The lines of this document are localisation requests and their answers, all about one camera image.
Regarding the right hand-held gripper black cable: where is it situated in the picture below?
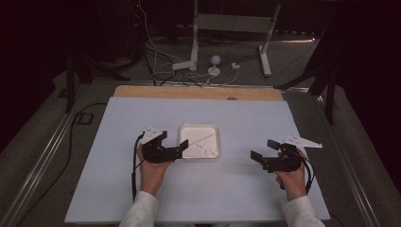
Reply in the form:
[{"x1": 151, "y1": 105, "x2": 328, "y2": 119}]
[{"x1": 301, "y1": 155, "x2": 316, "y2": 195}]

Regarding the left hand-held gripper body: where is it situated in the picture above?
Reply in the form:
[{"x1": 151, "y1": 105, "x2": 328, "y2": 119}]
[{"x1": 140, "y1": 126, "x2": 183, "y2": 165}]

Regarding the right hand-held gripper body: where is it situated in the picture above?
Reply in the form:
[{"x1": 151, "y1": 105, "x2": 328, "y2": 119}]
[{"x1": 260, "y1": 134, "x2": 323, "y2": 173}]

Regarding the white power strip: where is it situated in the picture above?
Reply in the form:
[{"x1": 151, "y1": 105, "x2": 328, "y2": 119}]
[{"x1": 171, "y1": 61, "x2": 197, "y2": 71}]

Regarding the metal floor rail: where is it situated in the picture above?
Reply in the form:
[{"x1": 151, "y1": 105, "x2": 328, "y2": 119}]
[
  {"x1": 315, "y1": 94, "x2": 383, "y2": 227},
  {"x1": 0, "y1": 83, "x2": 93, "y2": 227}
]

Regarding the white floor cable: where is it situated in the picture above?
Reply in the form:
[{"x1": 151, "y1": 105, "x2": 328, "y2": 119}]
[{"x1": 137, "y1": 3, "x2": 190, "y2": 83}]

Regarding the person's right hand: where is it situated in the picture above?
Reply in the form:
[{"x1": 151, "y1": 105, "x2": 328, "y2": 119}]
[{"x1": 274, "y1": 149, "x2": 308, "y2": 201}]

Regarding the hand-held gripper black cable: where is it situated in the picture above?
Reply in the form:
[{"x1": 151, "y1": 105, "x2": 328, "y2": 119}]
[
  {"x1": 301, "y1": 155, "x2": 316, "y2": 195},
  {"x1": 131, "y1": 132, "x2": 146, "y2": 202}
]

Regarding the person's left hand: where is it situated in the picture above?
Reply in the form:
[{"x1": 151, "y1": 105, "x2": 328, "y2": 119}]
[{"x1": 136, "y1": 145, "x2": 173, "y2": 197}]

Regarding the white table cover sheet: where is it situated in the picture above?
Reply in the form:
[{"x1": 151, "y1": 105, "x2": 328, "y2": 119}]
[{"x1": 64, "y1": 96, "x2": 331, "y2": 224}]

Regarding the white round webcam on base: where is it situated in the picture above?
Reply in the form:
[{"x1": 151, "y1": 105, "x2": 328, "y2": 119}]
[{"x1": 207, "y1": 55, "x2": 221, "y2": 78}]

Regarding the black square floor socket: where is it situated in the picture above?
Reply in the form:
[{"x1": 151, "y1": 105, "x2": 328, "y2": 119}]
[{"x1": 76, "y1": 112, "x2": 95, "y2": 126}]

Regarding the left hand-held gripper black cable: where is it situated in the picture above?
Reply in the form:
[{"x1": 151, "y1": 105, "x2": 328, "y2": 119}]
[{"x1": 131, "y1": 132, "x2": 146, "y2": 202}]

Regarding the white square tray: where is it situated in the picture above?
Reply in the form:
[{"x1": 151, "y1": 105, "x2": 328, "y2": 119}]
[{"x1": 178, "y1": 122, "x2": 221, "y2": 160}]

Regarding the thin wooden skewer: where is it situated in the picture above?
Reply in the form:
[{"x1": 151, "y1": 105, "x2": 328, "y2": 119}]
[{"x1": 184, "y1": 132, "x2": 218, "y2": 148}]

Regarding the long black floor cable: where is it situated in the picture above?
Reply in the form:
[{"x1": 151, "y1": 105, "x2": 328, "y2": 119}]
[{"x1": 17, "y1": 102, "x2": 108, "y2": 227}]

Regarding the white metal stand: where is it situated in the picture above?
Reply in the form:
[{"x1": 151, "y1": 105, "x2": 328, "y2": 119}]
[{"x1": 189, "y1": 0, "x2": 282, "y2": 78}]

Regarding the black tripod stand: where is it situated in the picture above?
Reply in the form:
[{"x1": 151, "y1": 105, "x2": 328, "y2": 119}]
[
  {"x1": 273, "y1": 31, "x2": 339, "y2": 126},
  {"x1": 64, "y1": 50, "x2": 131, "y2": 114}
]

